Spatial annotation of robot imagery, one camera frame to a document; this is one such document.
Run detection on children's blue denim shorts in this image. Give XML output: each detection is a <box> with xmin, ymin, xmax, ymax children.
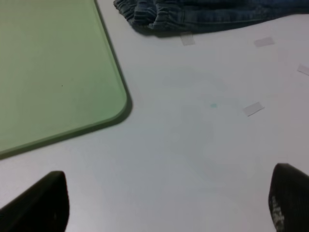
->
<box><xmin>113</xmin><ymin>0</ymin><xmax>309</xmax><ymax>36</ymax></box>

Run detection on clear tape piece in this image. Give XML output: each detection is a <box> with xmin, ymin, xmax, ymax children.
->
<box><xmin>180</xmin><ymin>32</ymin><xmax>195</xmax><ymax>46</ymax></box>
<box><xmin>243</xmin><ymin>102</ymin><xmax>264</xmax><ymax>116</ymax></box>
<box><xmin>254</xmin><ymin>37</ymin><xmax>275</xmax><ymax>47</ymax></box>
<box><xmin>297</xmin><ymin>64</ymin><xmax>309</xmax><ymax>76</ymax></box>

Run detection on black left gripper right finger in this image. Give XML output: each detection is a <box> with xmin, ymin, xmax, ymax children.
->
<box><xmin>268</xmin><ymin>163</ymin><xmax>309</xmax><ymax>232</ymax></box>

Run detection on light green plastic tray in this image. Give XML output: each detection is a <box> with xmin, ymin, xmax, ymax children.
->
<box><xmin>0</xmin><ymin>0</ymin><xmax>128</xmax><ymax>157</ymax></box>

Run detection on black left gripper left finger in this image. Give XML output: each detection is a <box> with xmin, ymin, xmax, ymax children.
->
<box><xmin>0</xmin><ymin>171</ymin><xmax>70</xmax><ymax>232</ymax></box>

